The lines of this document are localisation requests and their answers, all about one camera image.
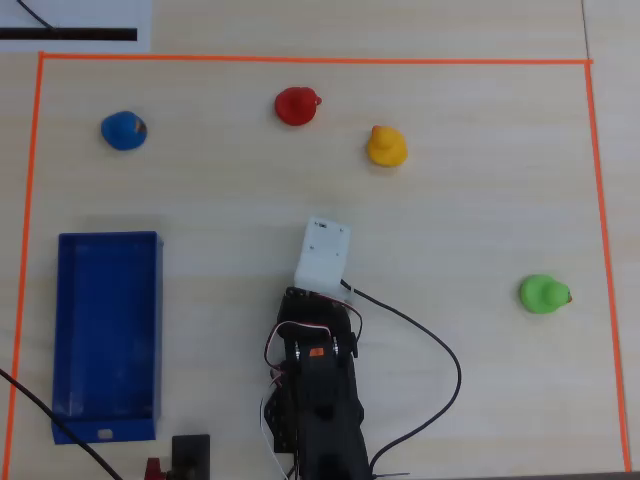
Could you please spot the blue plastic box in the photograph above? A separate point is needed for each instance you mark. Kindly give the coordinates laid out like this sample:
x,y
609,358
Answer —
x,y
107,330

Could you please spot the black zip tie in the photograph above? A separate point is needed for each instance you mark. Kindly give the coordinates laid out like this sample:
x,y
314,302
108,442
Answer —
x,y
392,474

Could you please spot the red rubber duck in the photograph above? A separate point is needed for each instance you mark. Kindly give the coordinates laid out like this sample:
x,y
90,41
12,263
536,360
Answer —
x,y
295,106

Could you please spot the yellow rubber duck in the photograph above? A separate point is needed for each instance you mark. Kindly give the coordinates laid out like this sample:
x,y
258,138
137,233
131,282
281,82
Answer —
x,y
386,146

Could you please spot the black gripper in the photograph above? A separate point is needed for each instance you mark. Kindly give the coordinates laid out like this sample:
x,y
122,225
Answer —
x,y
296,301

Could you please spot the green rubber duck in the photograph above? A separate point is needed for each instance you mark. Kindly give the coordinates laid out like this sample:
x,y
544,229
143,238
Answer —
x,y
542,294

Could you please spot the blue rubber duck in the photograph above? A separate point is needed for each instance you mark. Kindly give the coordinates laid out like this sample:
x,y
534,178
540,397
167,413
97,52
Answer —
x,y
120,131

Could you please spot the white paper sheet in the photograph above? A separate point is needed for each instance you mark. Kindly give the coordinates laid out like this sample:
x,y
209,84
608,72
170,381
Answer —
x,y
100,12

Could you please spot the orange tape strip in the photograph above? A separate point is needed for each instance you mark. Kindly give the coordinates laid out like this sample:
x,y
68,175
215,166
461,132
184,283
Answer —
x,y
25,240
315,60
605,250

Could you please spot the black tape strip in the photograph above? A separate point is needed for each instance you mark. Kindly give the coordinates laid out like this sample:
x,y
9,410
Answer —
x,y
90,34

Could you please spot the white camera housing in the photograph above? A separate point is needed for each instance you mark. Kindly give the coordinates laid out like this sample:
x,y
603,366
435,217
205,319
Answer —
x,y
322,252

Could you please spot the black table clamp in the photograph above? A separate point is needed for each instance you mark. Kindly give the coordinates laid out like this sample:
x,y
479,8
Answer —
x,y
191,457

